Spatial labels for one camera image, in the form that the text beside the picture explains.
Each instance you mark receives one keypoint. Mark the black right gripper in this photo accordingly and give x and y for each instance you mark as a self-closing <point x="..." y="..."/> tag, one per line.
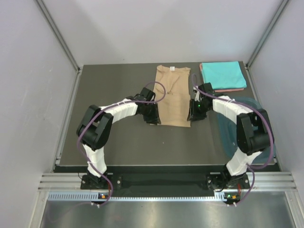
<point x="193" y="115"/>

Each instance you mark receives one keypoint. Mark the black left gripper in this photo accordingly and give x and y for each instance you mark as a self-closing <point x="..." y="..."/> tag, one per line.
<point x="154" y="118"/>

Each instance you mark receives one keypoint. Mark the beige t shirt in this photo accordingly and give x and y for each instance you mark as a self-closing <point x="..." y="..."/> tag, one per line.
<point x="172" y="89"/>

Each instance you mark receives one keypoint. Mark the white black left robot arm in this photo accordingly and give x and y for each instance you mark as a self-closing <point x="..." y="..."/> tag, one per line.
<point x="94" y="130"/>

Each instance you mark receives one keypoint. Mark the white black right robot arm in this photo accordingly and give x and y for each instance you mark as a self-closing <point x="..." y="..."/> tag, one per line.
<point x="253" y="130"/>

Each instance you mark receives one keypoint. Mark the teal plastic bin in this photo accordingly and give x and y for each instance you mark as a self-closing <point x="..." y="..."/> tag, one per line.
<point x="228" y="132"/>

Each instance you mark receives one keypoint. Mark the folded turquoise t shirt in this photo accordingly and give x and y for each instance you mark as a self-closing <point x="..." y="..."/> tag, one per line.
<point x="223" y="75"/>

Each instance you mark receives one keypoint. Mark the aluminium front frame rail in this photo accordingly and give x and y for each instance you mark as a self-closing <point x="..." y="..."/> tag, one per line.
<point x="264" y="181"/>

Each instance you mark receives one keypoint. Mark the left aluminium corner post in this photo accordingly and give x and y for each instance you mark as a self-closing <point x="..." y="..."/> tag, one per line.
<point x="50" y="21"/>

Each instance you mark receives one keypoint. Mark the aluminium corner post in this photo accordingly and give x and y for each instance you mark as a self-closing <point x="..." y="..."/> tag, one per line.
<point x="50" y="21"/>
<point x="266" y="34"/>

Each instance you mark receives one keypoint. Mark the grey slotted cable duct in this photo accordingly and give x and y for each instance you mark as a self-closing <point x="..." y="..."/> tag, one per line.
<point x="99" y="197"/>

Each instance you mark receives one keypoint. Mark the right aluminium corner post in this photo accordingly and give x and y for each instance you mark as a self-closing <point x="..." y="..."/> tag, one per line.
<point x="266" y="34"/>

